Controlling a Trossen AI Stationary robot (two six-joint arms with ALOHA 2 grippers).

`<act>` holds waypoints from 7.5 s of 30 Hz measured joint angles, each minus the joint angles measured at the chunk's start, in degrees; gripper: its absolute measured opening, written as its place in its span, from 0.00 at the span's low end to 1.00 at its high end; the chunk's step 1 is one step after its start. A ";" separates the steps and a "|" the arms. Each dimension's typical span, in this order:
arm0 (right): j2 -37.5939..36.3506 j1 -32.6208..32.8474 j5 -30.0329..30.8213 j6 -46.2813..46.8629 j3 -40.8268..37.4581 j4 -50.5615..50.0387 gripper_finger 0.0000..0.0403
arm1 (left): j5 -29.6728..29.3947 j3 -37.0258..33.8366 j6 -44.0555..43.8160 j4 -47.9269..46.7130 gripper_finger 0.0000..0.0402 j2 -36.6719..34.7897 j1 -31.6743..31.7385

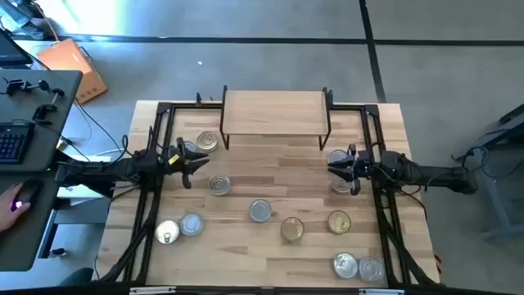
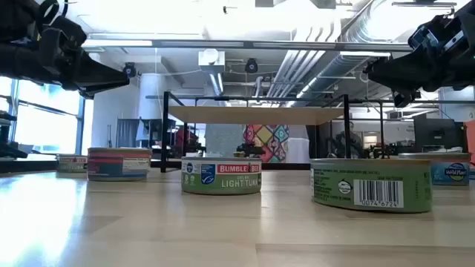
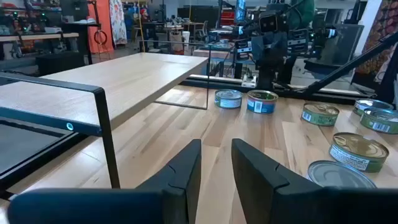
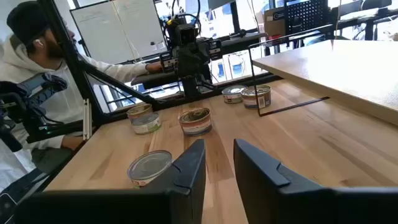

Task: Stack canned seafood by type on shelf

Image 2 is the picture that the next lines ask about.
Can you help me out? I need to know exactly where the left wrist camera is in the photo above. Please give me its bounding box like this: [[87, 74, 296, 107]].
[[39, 16, 88, 56]]

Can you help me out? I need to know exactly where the silver ribbed ventilation duct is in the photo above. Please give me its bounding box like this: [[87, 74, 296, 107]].
[[295, 0, 420, 100]]

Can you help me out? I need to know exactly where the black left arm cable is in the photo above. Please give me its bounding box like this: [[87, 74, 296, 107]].
[[39, 0, 70, 19]]

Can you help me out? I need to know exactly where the white ceiling fixture box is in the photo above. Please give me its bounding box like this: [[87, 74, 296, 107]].
[[197, 48, 226, 68]]

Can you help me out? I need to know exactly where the black ceiling camera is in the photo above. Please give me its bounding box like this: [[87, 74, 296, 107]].
[[243, 58, 260, 75], [122, 62, 138, 79]]

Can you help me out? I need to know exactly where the large bright window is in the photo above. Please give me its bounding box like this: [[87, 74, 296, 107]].
[[0, 76, 87, 156]]

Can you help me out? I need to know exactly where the person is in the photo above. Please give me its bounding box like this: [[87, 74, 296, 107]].
[[333, 121, 364, 159]]

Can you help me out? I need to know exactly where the black background robot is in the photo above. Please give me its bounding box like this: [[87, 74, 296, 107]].
[[235, 142, 267, 161]]

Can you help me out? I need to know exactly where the white round column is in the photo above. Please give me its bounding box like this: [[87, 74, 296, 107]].
[[139, 73, 164, 120]]

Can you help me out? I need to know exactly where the colourful patchwork panel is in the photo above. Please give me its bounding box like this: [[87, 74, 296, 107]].
[[243, 124, 290, 164]]

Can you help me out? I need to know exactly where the dark grey curtain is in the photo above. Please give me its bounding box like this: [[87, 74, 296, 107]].
[[116, 118, 141, 149]]

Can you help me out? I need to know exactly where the black computer monitor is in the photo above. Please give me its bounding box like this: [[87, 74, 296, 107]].
[[413, 117, 465, 153]]

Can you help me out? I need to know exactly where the blue Wild Planet can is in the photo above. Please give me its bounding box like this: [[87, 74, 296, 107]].
[[399, 152, 472, 187]]

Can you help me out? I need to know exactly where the green albacore tuna can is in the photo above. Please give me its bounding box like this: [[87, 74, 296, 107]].
[[309, 158, 433, 214]]

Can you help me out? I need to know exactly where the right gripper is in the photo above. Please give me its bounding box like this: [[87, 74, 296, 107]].
[[364, 32, 475, 109]]

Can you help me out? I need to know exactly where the grey overhead frame bar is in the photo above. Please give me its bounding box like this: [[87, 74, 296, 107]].
[[81, 39, 413, 53]]

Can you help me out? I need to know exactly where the black stand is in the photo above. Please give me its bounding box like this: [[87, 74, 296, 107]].
[[0, 111, 30, 161]]

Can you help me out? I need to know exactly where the red and blue can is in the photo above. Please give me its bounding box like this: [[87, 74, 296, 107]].
[[87, 147, 153, 182]]

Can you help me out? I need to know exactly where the white fabric panel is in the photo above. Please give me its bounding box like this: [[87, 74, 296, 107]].
[[287, 125, 311, 164]]

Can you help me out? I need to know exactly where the Bumble Bee light tuna can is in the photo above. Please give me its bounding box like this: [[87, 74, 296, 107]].
[[56, 154, 89, 174], [180, 156, 263, 196]]

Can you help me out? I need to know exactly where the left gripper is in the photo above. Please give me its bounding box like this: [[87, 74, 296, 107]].
[[0, 38, 131, 101]]

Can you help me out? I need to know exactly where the grey partition panel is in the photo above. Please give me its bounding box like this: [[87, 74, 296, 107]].
[[204, 124, 244, 158]]

